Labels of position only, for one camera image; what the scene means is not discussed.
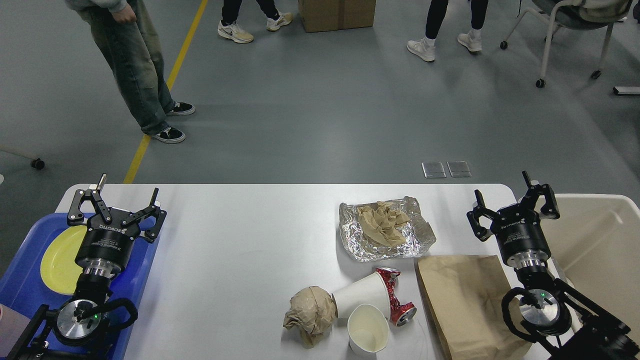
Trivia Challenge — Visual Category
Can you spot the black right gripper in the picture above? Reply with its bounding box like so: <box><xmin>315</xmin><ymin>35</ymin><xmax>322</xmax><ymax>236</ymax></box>
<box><xmin>466</xmin><ymin>170</ymin><xmax>561</xmax><ymax>268</ymax></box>

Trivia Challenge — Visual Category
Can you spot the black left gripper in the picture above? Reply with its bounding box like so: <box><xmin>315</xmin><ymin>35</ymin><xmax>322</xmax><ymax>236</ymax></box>
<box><xmin>67</xmin><ymin>173</ymin><xmax>168</xmax><ymax>277</ymax></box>

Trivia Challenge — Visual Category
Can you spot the yellow plate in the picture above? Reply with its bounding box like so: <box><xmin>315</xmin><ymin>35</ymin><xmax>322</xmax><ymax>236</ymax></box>
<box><xmin>39</xmin><ymin>226</ymin><xmax>87</xmax><ymax>296</ymax></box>

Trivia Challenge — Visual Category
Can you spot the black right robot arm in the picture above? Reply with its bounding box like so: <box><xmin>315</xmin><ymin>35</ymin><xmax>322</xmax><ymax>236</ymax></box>
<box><xmin>466</xmin><ymin>171</ymin><xmax>639</xmax><ymax>360</ymax></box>

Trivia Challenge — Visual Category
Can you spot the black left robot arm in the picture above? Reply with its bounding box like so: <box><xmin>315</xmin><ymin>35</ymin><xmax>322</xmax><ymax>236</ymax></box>
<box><xmin>1</xmin><ymin>175</ymin><xmax>167</xmax><ymax>360</ymax></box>

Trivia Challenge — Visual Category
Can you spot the right floor outlet plate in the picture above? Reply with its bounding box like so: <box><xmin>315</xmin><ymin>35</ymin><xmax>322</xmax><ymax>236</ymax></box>
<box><xmin>446</xmin><ymin>161</ymin><xmax>473</xmax><ymax>178</ymax></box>

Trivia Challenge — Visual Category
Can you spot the floor outlet plate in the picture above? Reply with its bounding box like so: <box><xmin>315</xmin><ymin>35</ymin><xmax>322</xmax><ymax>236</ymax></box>
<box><xmin>446</xmin><ymin>161</ymin><xmax>473</xmax><ymax>178</ymax></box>
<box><xmin>421</xmin><ymin>161</ymin><xmax>447</xmax><ymax>179</ymax></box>

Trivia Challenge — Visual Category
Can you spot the white plastic bin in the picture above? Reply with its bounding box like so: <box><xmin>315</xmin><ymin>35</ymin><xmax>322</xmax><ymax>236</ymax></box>
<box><xmin>541</xmin><ymin>193</ymin><xmax>640</xmax><ymax>342</ymax></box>

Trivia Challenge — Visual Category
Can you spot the brown paper bag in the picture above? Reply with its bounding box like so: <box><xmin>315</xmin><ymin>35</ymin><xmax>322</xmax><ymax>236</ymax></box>
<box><xmin>417</xmin><ymin>255</ymin><xmax>531</xmax><ymax>360</ymax></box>

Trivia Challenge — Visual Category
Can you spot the chair caster at left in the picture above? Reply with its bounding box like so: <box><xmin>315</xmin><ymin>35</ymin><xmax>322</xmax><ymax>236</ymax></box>
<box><xmin>0</xmin><ymin>145</ymin><xmax>45</xmax><ymax>170</ymax></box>

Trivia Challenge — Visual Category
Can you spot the left floor outlet plate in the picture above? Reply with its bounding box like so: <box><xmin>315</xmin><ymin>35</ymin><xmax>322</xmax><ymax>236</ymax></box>
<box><xmin>421</xmin><ymin>161</ymin><xmax>447</xmax><ymax>179</ymax></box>

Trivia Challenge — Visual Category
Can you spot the aluminium foil sheet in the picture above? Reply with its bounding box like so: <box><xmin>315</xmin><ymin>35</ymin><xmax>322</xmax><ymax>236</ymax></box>
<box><xmin>339</xmin><ymin>196</ymin><xmax>436</xmax><ymax>262</ymax></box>

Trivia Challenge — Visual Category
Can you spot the crushed red can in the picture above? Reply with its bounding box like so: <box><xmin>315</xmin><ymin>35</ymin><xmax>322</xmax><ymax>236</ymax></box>
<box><xmin>375</xmin><ymin>266</ymin><xmax>418</xmax><ymax>327</ymax></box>

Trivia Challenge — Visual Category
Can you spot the lying white paper cup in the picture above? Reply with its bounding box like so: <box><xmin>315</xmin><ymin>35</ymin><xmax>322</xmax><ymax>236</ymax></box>
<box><xmin>332</xmin><ymin>272</ymin><xmax>391</xmax><ymax>320</ymax></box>

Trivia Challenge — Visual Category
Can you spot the metal bar at right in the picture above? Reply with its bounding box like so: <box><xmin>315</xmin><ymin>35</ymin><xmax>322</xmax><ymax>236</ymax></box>
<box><xmin>612</xmin><ymin>85</ymin><xmax>640</xmax><ymax>96</ymax></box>

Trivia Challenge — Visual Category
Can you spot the upright white paper cup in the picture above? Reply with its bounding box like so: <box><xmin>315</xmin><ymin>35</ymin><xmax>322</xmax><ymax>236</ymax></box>
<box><xmin>347</xmin><ymin>304</ymin><xmax>390</xmax><ymax>358</ymax></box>

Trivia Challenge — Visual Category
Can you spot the person in baggy jeans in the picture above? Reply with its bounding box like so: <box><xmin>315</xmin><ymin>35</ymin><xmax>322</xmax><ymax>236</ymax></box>
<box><xmin>65</xmin><ymin>0</ymin><xmax>195</xmax><ymax>144</ymax></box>

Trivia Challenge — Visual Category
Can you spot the white sneakers person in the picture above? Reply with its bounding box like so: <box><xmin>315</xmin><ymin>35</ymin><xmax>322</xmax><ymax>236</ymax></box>
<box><xmin>406</xmin><ymin>0</ymin><xmax>490</xmax><ymax>63</ymax></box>

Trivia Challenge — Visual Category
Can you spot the office chair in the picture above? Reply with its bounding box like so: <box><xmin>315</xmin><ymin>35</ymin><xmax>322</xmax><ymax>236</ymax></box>
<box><xmin>500</xmin><ymin>0</ymin><xmax>633</xmax><ymax>88</ymax></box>

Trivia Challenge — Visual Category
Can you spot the person in black trousers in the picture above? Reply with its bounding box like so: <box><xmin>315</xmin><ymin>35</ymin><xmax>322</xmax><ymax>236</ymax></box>
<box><xmin>217</xmin><ymin>0</ymin><xmax>294</xmax><ymax>44</ymax></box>

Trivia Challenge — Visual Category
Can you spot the crumpled brown paper ball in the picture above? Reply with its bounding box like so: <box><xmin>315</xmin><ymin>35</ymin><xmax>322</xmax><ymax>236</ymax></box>
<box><xmin>283</xmin><ymin>285</ymin><xmax>338</xmax><ymax>348</ymax></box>

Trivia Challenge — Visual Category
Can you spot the cardboard box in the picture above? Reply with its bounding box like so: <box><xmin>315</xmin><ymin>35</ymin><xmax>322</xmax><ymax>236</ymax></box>
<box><xmin>297</xmin><ymin>0</ymin><xmax>377</xmax><ymax>33</ymax></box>

